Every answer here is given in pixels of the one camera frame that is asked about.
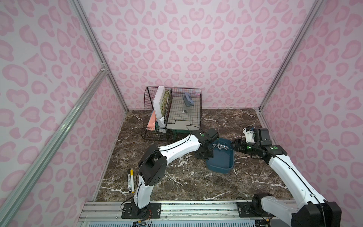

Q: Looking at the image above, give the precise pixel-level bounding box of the diagonal aluminium frame bar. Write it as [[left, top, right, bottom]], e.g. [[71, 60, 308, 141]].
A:
[[1, 69, 108, 227]]

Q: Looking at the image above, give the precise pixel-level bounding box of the pink notebook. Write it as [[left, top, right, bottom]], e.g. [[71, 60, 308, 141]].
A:
[[146, 111, 157, 131]]

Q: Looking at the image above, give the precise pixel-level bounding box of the left aluminium frame post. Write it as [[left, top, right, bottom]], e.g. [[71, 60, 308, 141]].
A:
[[70, 0, 129, 112]]

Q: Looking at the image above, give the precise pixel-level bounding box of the black wire mesh organizer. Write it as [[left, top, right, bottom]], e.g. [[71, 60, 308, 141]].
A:
[[141, 86, 202, 141]]

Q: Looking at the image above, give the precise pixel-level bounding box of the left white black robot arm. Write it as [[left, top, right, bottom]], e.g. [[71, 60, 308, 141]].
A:
[[132, 129, 219, 210]]

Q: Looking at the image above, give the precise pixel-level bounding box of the right aluminium frame post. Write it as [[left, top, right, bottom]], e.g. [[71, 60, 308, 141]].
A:
[[258, 0, 326, 113]]

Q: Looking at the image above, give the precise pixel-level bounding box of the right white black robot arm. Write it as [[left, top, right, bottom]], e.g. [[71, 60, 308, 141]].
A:
[[232, 139, 342, 227]]

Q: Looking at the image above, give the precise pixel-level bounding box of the white black marker pen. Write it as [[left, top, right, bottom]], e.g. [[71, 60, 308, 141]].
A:
[[127, 169, 132, 194]]

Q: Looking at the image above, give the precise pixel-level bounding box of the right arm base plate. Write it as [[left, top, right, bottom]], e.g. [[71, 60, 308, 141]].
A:
[[236, 202, 275, 219]]

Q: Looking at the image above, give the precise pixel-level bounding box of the aluminium frame post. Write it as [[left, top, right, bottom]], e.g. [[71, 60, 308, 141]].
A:
[[258, 0, 326, 113], [70, 0, 129, 112]]

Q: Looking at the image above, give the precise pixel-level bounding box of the white board in organizer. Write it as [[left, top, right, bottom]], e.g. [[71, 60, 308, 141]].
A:
[[153, 86, 165, 119]]

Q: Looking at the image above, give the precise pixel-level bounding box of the grey paper tray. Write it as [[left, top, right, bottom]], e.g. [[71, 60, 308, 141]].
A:
[[167, 97, 201, 131]]

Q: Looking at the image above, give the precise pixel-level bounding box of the green illustrated book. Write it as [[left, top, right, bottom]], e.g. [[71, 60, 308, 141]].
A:
[[160, 90, 170, 117]]

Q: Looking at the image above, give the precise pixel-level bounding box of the teal plastic storage box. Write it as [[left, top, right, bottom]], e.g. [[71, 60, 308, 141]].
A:
[[206, 138, 234, 174]]

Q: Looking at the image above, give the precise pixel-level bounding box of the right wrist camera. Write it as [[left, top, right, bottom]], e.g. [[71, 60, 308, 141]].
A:
[[243, 127, 270, 143]]

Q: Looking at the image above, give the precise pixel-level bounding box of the aluminium front rail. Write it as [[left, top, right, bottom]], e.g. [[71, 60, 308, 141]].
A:
[[76, 199, 296, 222]]

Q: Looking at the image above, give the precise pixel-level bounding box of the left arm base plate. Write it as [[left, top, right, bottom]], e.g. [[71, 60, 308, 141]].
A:
[[121, 202, 162, 219]]

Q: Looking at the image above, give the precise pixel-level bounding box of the yellow black marker pen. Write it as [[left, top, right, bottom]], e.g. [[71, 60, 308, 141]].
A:
[[130, 169, 135, 194]]

